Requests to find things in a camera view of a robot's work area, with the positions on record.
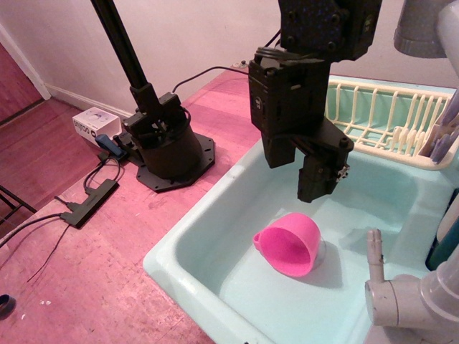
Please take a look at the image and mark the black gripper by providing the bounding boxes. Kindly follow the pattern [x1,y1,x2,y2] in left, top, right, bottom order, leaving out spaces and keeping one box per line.
[249,47,354,203]

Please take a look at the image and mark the pink plastic cup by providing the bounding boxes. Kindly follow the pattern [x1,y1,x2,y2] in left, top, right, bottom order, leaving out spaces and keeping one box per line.
[252,213,321,277]

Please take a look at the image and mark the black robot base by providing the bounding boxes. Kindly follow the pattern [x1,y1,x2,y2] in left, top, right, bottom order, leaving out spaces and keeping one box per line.
[92,1,215,193]

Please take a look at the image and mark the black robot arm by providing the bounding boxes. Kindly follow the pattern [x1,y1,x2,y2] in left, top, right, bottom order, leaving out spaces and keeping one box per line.
[248,1,381,203]

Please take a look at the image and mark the cream dish drying rack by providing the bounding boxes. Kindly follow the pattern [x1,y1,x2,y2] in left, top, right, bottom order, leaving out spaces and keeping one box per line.
[325,79,458,171]

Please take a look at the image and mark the mint green toy sink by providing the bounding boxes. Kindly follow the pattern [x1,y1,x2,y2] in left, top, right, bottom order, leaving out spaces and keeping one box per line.
[142,75,459,344]

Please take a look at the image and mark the lavender plastic utensils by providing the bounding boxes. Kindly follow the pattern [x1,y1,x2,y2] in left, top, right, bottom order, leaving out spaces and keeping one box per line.
[427,90,458,164]

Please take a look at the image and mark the white toy faucet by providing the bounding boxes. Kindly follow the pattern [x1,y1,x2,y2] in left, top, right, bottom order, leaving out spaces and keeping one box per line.
[364,229,458,343]

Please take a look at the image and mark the white cardboard box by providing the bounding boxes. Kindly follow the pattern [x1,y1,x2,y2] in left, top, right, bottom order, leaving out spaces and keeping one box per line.
[72,107,122,145]

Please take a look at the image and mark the black usb hub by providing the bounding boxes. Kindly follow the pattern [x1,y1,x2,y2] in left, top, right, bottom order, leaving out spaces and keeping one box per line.
[55,179,119,229]

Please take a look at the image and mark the black tape roll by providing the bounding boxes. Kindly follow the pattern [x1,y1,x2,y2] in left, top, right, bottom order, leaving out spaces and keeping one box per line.
[0,294,16,320]

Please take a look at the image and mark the black power cable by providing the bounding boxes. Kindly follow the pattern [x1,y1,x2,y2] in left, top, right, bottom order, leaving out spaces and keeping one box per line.
[171,66,252,95]

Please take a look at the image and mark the blue clamp handle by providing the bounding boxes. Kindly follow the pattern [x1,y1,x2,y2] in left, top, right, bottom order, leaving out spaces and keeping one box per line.
[95,134,127,160]

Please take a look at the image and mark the black metal chair frame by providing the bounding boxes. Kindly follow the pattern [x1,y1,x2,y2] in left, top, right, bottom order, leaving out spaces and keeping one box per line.
[0,186,37,224]

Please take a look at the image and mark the grey cable on table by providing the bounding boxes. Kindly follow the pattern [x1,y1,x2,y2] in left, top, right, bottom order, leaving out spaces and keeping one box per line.
[0,213,69,284]

